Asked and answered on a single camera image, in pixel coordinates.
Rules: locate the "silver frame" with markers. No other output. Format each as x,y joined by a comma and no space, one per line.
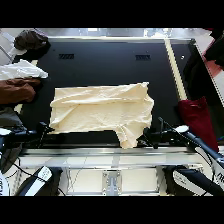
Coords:
100,156

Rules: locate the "cream shirt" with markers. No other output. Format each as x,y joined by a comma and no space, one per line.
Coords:
100,110

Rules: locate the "red garment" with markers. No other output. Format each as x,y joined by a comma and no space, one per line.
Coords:
197,120

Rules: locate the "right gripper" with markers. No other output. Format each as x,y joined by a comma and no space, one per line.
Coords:
163,137

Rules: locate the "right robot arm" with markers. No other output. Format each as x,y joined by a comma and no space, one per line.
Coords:
203,148

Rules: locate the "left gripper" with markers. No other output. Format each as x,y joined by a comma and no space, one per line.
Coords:
44,133

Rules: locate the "white garment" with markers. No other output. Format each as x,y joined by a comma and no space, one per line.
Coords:
20,70

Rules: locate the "grey garment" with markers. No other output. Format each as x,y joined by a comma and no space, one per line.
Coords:
8,116

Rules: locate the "black garment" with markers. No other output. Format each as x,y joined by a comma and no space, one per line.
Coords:
196,76
37,52

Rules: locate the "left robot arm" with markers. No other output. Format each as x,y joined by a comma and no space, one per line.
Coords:
18,136

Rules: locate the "dark brown garment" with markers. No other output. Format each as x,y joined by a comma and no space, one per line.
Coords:
30,39

